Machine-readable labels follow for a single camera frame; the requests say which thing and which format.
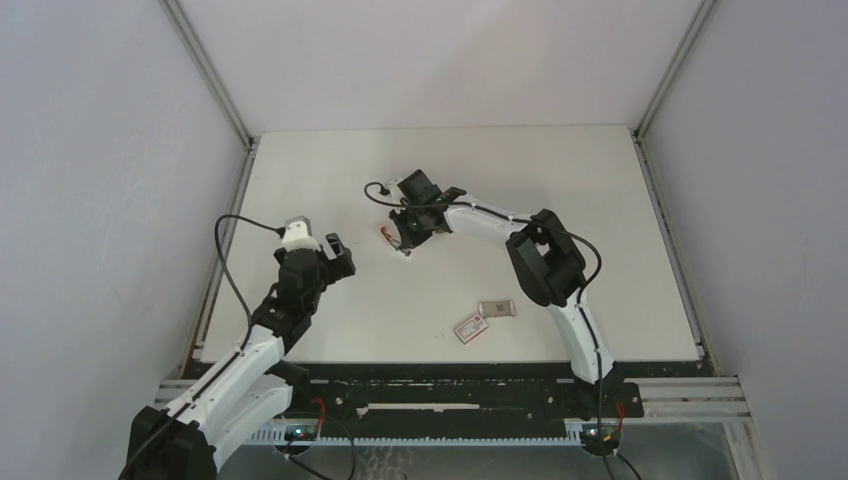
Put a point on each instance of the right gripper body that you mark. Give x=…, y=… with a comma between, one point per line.
x=414, y=224

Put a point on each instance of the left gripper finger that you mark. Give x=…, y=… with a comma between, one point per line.
x=337, y=246
x=340, y=267

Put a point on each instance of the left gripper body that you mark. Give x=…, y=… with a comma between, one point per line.
x=322, y=276

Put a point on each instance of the staple box tray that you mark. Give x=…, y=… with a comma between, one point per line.
x=497, y=309

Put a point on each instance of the red white staple box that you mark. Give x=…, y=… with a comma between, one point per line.
x=471, y=328

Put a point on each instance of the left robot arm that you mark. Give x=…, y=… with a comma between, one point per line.
x=194, y=435

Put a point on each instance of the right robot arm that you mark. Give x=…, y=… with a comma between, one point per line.
x=546, y=259

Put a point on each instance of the left circuit board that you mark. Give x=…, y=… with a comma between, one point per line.
x=300, y=433

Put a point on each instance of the circuit board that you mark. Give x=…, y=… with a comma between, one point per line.
x=608, y=437
x=300, y=433

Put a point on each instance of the right circuit board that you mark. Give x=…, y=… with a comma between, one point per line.
x=608, y=437

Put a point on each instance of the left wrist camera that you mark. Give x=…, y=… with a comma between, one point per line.
x=297, y=234

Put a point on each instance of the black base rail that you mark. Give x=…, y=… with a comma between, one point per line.
x=485, y=400

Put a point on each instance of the white slotted cable duct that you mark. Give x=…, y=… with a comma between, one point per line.
x=565, y=434

